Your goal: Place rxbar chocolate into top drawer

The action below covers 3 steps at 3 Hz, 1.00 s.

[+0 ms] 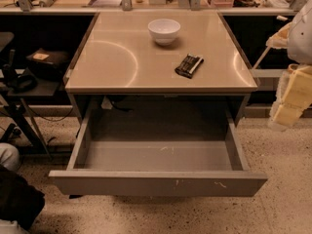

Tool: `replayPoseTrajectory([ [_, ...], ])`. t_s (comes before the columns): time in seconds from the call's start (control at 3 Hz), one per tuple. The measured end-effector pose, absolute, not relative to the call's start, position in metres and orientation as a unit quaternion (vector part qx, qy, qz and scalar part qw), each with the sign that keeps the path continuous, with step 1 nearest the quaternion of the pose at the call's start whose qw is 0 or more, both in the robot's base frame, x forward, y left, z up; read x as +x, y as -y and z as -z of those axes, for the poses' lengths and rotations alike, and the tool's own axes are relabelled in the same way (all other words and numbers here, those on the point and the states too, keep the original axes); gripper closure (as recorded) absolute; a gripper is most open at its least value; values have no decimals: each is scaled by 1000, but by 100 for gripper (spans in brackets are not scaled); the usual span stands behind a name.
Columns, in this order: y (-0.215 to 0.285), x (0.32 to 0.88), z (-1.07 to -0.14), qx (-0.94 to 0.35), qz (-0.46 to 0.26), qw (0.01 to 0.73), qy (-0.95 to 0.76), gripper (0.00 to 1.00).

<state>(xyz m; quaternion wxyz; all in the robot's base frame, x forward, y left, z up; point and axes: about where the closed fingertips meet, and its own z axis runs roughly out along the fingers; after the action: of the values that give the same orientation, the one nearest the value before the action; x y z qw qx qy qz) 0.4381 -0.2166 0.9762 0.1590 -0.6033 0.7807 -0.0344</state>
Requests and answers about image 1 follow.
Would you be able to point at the white ceramic bowl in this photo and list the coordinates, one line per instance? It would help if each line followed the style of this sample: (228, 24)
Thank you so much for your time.
(164, 31)

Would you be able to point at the black box with label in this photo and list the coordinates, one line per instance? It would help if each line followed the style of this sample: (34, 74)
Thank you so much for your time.
(48, 65)

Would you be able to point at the black side stand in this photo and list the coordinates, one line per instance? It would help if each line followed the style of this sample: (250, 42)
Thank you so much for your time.
(23, 116)

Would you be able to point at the person's dark clothed leg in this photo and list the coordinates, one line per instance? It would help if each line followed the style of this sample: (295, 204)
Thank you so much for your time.
(20, 202)

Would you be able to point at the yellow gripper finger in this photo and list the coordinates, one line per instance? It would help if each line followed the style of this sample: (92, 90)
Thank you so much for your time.
(279, 40)
(293, 96)

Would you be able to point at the grey drawer cabinet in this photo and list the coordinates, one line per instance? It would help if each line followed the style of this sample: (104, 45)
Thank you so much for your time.
(120, 57)

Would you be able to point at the grey open top drawer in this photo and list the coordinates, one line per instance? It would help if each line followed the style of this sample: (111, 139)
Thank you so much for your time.
(159, 148)

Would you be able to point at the black headphones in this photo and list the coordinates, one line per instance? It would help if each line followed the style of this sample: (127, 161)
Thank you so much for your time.
(19, 83)

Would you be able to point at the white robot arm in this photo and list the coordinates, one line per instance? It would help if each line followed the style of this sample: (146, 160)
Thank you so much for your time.
(300, 36)

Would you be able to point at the white handled stick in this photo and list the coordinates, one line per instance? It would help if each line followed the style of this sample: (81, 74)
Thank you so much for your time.
(267, 49)

